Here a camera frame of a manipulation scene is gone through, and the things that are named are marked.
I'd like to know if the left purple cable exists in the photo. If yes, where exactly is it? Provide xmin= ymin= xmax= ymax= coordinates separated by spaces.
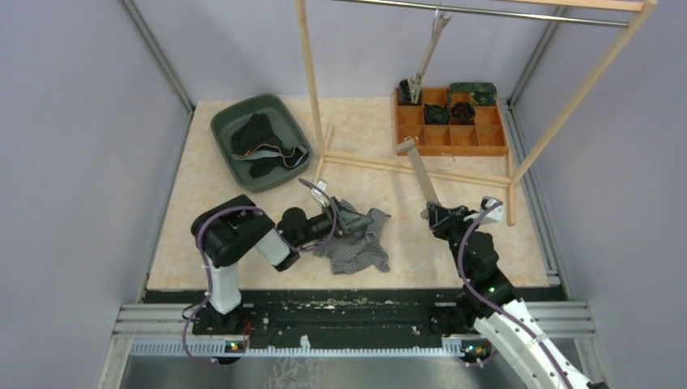
xmin=181 ymin=178 xmax=339 ymax=368

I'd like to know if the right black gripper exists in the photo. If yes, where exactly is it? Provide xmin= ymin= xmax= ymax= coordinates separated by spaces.
xmin=429 ymin=204 xmax=481 ymax=280

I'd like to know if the rolled black red sock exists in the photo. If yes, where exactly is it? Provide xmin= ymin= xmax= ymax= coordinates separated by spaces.
xmin=449 ymin=101 xmax=476 ymax=126

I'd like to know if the folded green camouflage cloth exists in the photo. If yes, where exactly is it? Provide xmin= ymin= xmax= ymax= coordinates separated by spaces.
xmin=448 ymin=82 xmax=497 ymax=106

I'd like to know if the grey striped underwear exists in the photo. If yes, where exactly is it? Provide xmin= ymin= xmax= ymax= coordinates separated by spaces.
xmin=313 ymin=207 xmax=391 ymax=275

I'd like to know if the black underwear orange trim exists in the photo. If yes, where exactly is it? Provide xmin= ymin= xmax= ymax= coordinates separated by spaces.
xmin=230 ymin=113 xmax=309 ymax=178

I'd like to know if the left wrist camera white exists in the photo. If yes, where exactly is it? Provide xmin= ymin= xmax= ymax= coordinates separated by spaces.
xmin=311 ymin=180 xmax=327 ymax=196

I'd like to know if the green plastic basin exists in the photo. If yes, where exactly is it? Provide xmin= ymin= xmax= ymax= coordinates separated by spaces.
xmin=211 ymin=94 xmax=313 ymax=193

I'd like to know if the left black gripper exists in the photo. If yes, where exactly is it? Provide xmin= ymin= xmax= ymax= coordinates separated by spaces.
xmin=293 ymin=196 xmax=374 ymax=249

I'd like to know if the wooden clothes rack frame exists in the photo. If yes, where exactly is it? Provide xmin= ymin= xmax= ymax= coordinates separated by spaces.
xmin=295 ymin=0 xmax=658 ymax=226

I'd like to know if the rolled black sock top-left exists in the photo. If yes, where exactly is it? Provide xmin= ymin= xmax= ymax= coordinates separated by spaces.
xmin=398 ymin=79 xmax=422 ymax=106

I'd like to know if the wooden clip hanger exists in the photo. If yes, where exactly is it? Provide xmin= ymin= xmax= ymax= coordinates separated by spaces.
xmin=396 ymin=137 xmax=441 ymax=221
xmin=408 ymin=6 xmax=452 ymax=104

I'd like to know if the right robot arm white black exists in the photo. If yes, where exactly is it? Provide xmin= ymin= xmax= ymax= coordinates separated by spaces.
xmin=424 ymin=196 xmax=608 ymax=388

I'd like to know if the rolled dark sock middle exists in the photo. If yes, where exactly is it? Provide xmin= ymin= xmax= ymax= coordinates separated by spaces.
xmin=424 ymin=104 xmax=450 ymax=126

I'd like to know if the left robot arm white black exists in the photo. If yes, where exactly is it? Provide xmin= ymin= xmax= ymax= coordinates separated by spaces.
xmin=190 ymin=194 xmax=373 ymax=336

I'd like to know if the metal hanging rod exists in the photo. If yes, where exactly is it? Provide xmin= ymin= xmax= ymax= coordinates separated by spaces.
xmin=339 ymin=0 xmax=629 ymax=28

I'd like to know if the wooden compartment tray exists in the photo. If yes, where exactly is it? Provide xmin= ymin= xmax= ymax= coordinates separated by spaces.
xmin=392 ymin=87 xmax=509 ymax=156

